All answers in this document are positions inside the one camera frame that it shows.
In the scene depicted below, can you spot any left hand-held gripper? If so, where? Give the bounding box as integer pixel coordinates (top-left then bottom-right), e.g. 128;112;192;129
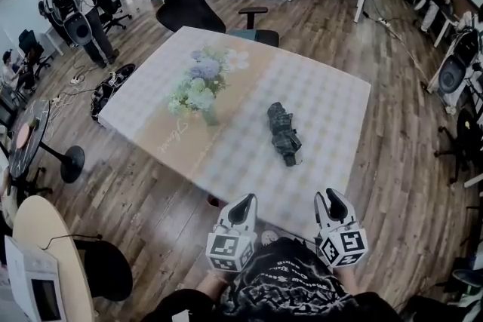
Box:
205;193;259;273

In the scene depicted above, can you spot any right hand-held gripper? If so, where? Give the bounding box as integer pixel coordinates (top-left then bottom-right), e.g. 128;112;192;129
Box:
314;187;369;269

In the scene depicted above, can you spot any dark plaid umbrella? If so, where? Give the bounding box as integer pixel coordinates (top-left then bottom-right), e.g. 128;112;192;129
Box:
266;101;303;167

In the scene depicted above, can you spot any person's right forearm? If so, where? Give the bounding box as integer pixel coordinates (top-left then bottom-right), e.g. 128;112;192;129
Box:
337;265;366;296

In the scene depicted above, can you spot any person's left forearm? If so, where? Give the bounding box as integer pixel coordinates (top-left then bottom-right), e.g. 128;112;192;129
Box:
195;269;232;301

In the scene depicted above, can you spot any person's white shoe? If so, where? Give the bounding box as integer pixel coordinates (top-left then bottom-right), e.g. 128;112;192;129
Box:
260;230;281;247

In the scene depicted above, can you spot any person's black printed shirt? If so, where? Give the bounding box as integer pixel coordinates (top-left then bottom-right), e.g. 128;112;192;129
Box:
141;237;403;322

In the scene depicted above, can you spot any pale green glass vase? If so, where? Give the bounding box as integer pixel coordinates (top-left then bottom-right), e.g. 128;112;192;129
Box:
201;103;221;127

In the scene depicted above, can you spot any table with checkered cloth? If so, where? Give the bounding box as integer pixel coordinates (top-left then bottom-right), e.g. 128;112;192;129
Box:
97;25;373;241

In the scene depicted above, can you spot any pale blue flower bouquet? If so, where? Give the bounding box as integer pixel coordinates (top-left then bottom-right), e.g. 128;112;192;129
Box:
167;47;232;117

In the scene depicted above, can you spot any black round stool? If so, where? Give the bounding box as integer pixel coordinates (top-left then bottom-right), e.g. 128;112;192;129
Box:
73;235;134;302

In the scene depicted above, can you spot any teal seat cushion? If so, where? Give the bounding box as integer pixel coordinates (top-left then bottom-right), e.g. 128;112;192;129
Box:
226;29;260;43

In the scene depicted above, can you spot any open black equipment bag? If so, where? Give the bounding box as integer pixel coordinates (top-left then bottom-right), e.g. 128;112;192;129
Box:
90;63;137;121

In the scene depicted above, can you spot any grey backpack shell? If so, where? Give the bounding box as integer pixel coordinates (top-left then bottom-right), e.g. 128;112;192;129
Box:
428;28;482;95
63;10;92;47

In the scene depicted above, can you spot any round beige wooden table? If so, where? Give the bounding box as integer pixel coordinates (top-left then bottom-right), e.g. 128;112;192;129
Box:
12;195;94;322

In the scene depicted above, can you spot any black high-back office chair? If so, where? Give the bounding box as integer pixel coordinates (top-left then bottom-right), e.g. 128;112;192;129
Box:
155;0;280;48

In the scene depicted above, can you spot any white box appliance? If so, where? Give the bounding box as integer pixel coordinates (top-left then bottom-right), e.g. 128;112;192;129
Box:
3;235;68;322

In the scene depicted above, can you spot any pink round plate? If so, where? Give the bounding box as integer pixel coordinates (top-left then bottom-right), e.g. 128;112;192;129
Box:
17;122;33;148

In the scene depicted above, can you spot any thin black cable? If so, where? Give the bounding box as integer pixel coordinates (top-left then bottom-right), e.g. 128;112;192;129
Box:
39;233;103;252

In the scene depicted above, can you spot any black round pedestal table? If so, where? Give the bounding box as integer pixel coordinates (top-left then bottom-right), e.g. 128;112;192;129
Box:
8;99;86;185

